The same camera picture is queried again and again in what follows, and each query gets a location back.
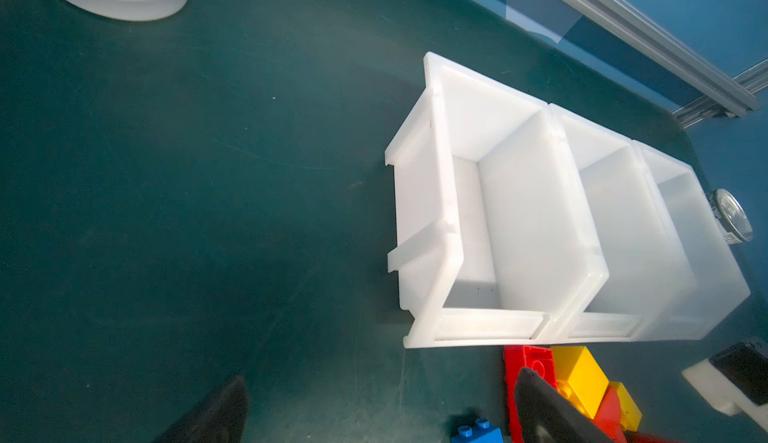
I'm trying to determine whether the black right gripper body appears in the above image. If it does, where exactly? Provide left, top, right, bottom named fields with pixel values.
left=709, top=338, right=767, bottom=406

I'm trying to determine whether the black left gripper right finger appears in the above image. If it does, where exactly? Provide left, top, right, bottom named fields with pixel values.
left=514, top=367, right=611, bottom=443

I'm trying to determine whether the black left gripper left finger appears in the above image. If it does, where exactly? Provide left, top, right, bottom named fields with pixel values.
left=154, top=375, right=249, bottom=443

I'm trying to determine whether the yellow large lego brick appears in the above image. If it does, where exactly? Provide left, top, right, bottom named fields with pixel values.
left=551, top=346, right=609, bottom=420

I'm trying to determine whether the red tall lego brick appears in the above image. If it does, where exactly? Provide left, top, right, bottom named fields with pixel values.
left=503, top=345, right=557, bottom=443

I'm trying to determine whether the blue small lego brick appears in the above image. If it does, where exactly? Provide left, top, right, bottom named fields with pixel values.
left=451, top=418, right=504, bottom=443

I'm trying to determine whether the red lego brick small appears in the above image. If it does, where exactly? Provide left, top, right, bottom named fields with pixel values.
left=592, top=386, right=627, bottom=443

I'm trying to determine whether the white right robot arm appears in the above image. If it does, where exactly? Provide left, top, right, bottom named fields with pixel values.
left=682, top=338, right=767, bottom=431

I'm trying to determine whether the small yellow lego brick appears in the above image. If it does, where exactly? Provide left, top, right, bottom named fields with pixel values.
left=609, top=382, right=643, bottom=432

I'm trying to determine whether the white right sorting bin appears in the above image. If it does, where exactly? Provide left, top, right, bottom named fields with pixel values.
left=633, top=141, right=750, bottom=341

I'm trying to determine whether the white sorting bin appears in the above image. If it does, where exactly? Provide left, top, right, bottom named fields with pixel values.
left=633, top=141, right=750, bottom=341
left=550, top=105, right=695, bottom=342
left=385, top=53, right=609, bottom=349

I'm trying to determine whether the white middle sorting bin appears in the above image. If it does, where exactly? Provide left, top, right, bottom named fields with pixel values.
left=550, top=105, right=695, bottom=342

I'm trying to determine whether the white left sorting bin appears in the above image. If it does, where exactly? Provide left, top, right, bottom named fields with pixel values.
left=385, top=53, right=609, bottom=349

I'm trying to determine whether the aluminium right frame post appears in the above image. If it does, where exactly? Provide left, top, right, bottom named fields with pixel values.
left=673, top=59, right=767, bottom=130

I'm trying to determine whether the aluminium back frame bar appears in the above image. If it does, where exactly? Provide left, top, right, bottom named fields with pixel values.
left=561, top=0, right=747, bottom=101

